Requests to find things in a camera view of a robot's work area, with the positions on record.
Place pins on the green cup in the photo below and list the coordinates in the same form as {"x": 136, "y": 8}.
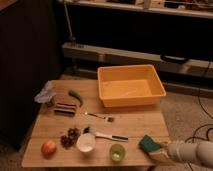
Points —
{"x": 117, "y": 152}

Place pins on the white bowl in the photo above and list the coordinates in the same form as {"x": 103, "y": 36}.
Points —
{"x": 86, "y": 143}

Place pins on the small metal fork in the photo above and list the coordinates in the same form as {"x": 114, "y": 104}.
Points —
{"x": 108, "y": 119}

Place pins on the dark grape bunch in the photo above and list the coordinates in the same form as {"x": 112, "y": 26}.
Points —
{"x": 70, "y": 138}

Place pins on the metal stand pole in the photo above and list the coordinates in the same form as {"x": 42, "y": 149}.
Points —
{"x": 71, "y": 36}

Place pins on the orange plastic tub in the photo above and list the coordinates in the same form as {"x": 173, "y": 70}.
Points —
{"x": 129, "y": 85}

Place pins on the red apple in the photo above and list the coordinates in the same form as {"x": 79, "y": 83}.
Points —
{"x": 48, "y": 148}

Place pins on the dark rectangular box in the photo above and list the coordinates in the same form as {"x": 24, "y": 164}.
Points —
{"x": 65, "y": 109}

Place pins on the green chili pepper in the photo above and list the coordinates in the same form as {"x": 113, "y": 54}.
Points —
{"x": 76, "y": 96}

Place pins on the grey metal shelf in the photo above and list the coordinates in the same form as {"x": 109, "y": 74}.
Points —
{"x": 123, "y": 57}

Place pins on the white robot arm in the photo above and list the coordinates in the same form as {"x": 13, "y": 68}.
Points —
{"x": 181, "y": 152}

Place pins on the green sponge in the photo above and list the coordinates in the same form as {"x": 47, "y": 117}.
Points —
{"x": 147, "y": 144}

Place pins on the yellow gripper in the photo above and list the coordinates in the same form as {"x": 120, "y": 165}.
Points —
{"x": 160, "y": 153}

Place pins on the crumpled grey cloth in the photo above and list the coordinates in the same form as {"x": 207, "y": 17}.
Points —
{"x": 46, "y": 95}

